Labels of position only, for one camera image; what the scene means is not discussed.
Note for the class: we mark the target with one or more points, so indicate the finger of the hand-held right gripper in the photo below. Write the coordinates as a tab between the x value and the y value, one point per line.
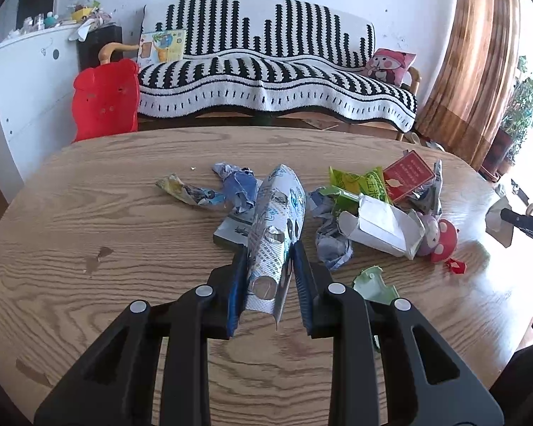
526	223

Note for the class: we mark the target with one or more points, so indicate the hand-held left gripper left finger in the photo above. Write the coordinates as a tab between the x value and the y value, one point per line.
239	293

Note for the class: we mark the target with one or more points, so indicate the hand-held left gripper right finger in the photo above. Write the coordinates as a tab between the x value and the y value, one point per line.
303	293

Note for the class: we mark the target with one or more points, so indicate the silver printed foil wrapper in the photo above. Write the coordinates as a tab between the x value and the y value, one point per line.
271	230

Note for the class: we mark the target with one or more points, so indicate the crumpled grey-blue paper ball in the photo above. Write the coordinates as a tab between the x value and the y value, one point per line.
333	246

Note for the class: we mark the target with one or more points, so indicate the flat grey printed card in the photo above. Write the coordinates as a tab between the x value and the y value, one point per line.
230	233

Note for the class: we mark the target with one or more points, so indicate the torn green wrapper piece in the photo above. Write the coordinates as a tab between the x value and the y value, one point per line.
375	286

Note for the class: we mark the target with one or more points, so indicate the small red plastic scrap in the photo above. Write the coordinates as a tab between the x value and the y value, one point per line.
455	266

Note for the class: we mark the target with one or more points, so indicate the pink mushroom toy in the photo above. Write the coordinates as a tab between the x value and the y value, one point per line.
439	239

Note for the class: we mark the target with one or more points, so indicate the silver foil packet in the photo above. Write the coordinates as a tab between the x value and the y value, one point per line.
431	195

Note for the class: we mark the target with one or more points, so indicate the torn white cardboard box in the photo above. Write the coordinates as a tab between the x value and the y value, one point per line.
382	226

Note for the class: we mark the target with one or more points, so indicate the crumpled blue paper wrapper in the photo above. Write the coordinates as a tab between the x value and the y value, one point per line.
240	188

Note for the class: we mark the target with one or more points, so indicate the crumpled yellowish printed wrapper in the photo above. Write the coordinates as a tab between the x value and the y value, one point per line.
180	190

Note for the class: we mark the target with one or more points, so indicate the green snack packet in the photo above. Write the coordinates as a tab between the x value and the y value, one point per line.
359	186

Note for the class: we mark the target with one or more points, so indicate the potted plant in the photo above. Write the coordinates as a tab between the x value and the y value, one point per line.
522	102

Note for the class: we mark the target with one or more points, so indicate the red packet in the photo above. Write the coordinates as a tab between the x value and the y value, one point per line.
409	175

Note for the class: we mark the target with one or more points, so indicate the brown curtain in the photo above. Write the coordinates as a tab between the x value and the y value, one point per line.
468	62

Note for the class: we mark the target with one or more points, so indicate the pink cartoon cushion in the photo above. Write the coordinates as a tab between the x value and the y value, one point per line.
388	66

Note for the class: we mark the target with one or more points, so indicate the black and white striped blanket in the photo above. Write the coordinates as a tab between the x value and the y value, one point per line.
275	71

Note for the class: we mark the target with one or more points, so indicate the colourful picture book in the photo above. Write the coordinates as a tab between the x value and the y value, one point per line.
162	46

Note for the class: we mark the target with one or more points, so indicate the wooden sofa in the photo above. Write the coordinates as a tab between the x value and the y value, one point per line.
110	49

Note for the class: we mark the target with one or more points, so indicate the black box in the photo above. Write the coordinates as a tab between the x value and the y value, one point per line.
98	49

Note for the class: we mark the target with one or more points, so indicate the white cabinet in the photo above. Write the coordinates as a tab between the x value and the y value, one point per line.
31	84

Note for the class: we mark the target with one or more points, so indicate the clutter of small toys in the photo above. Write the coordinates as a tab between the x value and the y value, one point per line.
49	20

